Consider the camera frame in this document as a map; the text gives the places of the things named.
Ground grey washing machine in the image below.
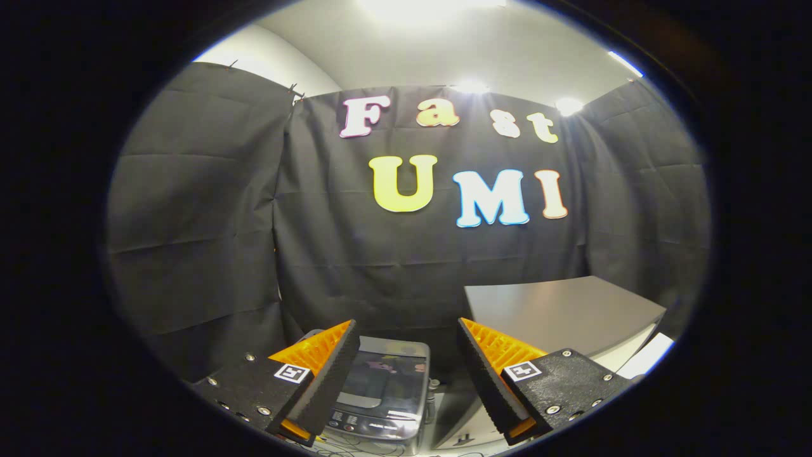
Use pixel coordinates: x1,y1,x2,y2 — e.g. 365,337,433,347
298,329,440,455

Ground dark glass washing machine lid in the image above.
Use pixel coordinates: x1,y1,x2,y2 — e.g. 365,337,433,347
336,336,431,412

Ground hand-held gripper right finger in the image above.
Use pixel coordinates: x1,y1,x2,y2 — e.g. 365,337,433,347
457,317,638,446

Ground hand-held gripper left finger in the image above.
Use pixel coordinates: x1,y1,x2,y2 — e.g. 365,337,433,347
192,319,362,449

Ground black backdrop cloth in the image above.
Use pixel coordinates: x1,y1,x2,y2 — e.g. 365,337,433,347
105,62,711,383

